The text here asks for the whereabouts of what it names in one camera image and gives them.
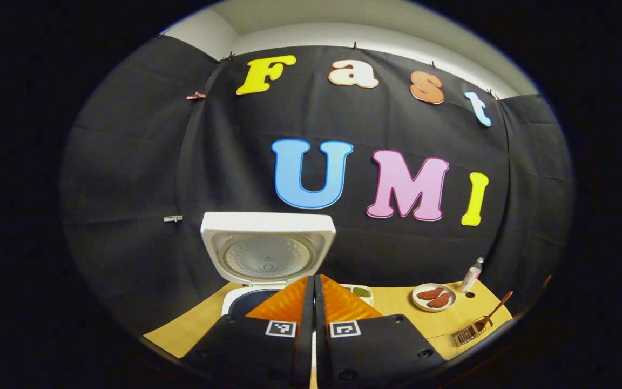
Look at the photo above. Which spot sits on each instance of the pink clothes peg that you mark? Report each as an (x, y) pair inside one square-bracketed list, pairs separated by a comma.
[(196, 96)]

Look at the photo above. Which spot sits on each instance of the brown wooden spoon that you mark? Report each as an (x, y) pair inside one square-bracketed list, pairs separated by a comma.
[(497, 309)]

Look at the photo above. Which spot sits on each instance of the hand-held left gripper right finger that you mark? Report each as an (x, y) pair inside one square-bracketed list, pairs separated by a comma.
[(322, 351)]

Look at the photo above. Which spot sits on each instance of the white round plate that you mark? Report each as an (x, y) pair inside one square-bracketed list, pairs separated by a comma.
[(451, 296)]

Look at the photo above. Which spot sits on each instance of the clear plastic bottle pink label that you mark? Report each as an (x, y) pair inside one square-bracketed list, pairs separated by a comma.
[(470, 280)]

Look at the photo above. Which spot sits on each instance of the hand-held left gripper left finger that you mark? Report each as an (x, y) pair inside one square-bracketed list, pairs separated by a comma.
[(304, 351)]

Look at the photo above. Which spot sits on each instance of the red-brown meat piece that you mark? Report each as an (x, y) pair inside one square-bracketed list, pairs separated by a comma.
[(430, 294), (439, 301)]

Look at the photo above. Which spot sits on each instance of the white divided grain dish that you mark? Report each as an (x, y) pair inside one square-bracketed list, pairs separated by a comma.
[(362, 292)]

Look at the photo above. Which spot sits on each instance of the white rice cooker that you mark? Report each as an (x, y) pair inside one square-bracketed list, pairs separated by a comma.
[(268, 221)]

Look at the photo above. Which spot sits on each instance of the black backdrop cloth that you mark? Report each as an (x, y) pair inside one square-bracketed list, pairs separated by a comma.
[(208, 162)]

